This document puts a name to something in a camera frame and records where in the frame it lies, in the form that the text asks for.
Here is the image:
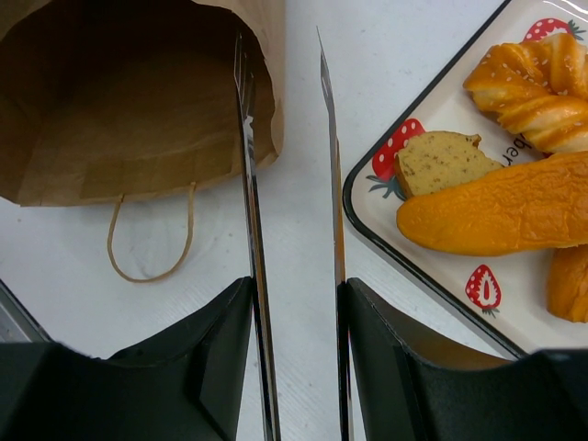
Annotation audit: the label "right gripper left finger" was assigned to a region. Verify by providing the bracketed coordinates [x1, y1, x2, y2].
[1, 277, 253, 440]

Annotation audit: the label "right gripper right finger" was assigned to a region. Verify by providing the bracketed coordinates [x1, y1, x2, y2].
[337, 278, 587, 440]

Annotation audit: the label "orange fake bread loaf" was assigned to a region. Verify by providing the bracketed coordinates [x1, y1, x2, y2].
[547, 245, 588, 322]

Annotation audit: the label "speckled fake bread slice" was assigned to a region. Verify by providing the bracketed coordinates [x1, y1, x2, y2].
[394, 130, 503, 198]

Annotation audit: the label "brown paper bag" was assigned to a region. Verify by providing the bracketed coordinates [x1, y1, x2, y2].
[0, 0, 287, 283]

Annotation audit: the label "metal tongs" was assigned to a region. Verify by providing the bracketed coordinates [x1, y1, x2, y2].
[234, 27, 352, 440]

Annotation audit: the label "braided golden fake bread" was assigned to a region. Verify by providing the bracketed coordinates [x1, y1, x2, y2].
[463, 34, 587, 153]

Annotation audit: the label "strawberry print tray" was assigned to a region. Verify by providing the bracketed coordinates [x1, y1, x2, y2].
[343, 1, 587, 357]

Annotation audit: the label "aluminium mounting rail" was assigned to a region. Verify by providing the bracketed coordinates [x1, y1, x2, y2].
[0, 280, 51, 343]

